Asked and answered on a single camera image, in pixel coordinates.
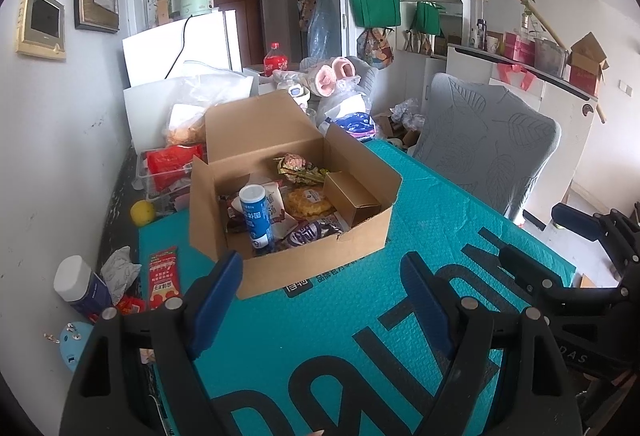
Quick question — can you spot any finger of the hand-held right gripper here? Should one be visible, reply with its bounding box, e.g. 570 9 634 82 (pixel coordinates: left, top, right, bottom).
552 203 640 274
499 243 627 313

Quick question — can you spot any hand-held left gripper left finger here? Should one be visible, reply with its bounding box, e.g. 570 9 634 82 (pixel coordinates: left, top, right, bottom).
59 249 245 436

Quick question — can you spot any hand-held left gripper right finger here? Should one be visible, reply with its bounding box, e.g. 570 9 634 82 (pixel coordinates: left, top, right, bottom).
400 251 583 436

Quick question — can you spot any brown chocolate packet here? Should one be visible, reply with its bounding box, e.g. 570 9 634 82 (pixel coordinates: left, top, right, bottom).
220 193 251 234

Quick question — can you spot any blue tube canister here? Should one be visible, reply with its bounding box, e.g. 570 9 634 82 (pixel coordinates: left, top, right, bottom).
239 185 276 252

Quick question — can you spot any cardboard box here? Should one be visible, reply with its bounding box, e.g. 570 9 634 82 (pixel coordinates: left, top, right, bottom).
189 89 403 301

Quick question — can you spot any white packet blue print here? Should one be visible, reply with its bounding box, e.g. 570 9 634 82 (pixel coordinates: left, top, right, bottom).
260 181 301 237

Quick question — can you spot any purple snack packet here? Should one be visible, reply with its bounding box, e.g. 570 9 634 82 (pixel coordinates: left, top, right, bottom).
282 213 351 249

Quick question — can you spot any small tan box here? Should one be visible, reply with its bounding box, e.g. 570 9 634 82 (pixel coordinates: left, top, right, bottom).
322 171 383 229

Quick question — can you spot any yellow cake packet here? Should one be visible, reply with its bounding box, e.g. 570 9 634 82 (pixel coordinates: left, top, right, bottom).
284 186 335 219

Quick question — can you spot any red green noodle packet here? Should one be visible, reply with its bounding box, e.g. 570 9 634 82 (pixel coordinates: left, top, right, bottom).
272 153 333 184

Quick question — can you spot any red strip packet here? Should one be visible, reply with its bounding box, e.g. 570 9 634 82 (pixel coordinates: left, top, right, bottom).
147 246 182 312

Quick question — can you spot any teal bubble mat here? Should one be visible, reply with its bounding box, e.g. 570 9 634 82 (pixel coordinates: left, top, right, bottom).
137 139 576 436

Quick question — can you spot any small red wrapper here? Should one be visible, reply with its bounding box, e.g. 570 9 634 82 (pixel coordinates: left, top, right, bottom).
87 295 148 322

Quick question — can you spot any crumpled grey wrapper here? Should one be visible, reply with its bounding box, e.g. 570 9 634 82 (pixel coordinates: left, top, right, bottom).
100 246 142 304

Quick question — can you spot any grey leaf-pattern chair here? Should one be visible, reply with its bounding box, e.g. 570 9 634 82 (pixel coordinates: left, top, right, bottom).
411 72 562 224

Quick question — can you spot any yellow fruit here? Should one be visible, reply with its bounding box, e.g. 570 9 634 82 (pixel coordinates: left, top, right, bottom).
131 201 156 225

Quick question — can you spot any clear plastic container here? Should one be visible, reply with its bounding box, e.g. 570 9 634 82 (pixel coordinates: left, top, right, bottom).
134 146 201 217

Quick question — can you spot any white lid bottle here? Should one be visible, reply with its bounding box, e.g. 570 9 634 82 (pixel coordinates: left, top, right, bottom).
53 255 113 317

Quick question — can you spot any red snack packet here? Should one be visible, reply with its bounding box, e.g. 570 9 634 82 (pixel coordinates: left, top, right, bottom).
146 143 207 192

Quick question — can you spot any light blue round device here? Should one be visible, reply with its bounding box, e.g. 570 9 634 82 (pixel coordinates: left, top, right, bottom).
59 321 96 374

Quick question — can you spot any pink ribbon bow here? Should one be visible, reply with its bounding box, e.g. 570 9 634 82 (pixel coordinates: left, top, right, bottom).
497 64 543 92

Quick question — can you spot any open brown carton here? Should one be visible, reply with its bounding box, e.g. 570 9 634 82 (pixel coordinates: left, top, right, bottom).
567 32 610 97

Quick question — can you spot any silver foil bag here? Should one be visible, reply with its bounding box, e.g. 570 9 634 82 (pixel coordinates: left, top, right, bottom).
534 36 568 77

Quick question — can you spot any pink gift box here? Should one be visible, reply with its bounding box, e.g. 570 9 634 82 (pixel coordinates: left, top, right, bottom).
504 32 536 64

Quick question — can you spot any blue tissue pack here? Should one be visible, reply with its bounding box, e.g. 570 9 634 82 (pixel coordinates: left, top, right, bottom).
334 112 377 139

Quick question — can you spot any crumpled clear plastic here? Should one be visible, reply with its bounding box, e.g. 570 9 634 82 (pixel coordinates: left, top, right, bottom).
392 99 426 132

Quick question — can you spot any clear zip bag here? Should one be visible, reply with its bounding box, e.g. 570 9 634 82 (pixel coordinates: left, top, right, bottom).
162 61 251 147

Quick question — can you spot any white plastic bag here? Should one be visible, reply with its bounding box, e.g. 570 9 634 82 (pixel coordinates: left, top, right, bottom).
317 84 373 122

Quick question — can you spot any grey ribbed cushion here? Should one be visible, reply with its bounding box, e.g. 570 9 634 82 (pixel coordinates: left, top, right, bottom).
345 56 379 102

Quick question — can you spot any pink slipper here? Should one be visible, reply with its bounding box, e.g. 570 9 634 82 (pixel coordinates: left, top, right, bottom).
331 57 362 82
312 64 337 97

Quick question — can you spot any small green tote bag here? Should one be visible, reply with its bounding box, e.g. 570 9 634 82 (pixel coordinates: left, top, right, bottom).
415 1 443 37

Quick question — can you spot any cola bottle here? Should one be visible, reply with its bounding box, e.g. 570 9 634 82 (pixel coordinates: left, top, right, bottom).
263 42 289 78

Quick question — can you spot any patterned tote bag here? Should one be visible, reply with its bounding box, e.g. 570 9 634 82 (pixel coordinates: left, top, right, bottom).
357 27 396 70

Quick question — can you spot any white fridge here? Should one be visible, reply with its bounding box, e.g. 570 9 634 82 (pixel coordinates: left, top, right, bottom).
121 9 244 87

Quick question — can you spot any brown door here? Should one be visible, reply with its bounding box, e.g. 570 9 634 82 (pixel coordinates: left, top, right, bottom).
215 0 261 67

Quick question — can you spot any large green tote bag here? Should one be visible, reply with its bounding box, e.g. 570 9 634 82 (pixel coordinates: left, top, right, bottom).
349 0 402 28

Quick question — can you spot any hanging clear plastic bag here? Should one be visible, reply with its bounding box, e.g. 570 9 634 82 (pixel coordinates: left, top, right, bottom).
306 0 343 62

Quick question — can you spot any black cable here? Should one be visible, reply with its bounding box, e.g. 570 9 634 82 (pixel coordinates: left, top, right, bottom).
165 16 193 80

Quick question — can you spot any wall intercom panel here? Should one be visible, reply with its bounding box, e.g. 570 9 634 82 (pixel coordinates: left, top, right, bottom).
14 0 67 62

